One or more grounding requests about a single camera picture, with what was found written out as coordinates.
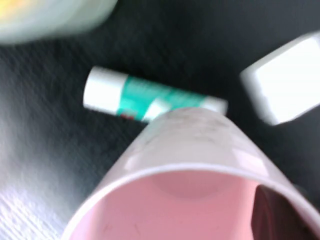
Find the yellow plastic cup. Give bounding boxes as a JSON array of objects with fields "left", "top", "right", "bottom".
[{"left": 0, "top": 0, "right": 18, "bottom": 23}]

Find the white cube block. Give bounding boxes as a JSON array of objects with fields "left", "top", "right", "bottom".
[{"left": 239, "top": 31, "right": 320, "bottom": 126}]

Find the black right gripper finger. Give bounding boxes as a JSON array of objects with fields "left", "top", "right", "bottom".
[{"left": 254, "top": 184, "right": 320, "bottom": 240}]

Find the green white glue stick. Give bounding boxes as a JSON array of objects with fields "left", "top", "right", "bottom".
[{"left": 83, "top": 66, "right": 229, "bottom": 123}]

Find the pale green plastic cup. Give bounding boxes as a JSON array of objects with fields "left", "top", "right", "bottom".
[{"left": 0, "top": 0, "right": 118, "bottom": 45}]

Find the pink plastic cup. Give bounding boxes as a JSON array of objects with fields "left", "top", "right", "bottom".
[{"left": 61, "top": 107, "right": 320, "bottom": 240}]

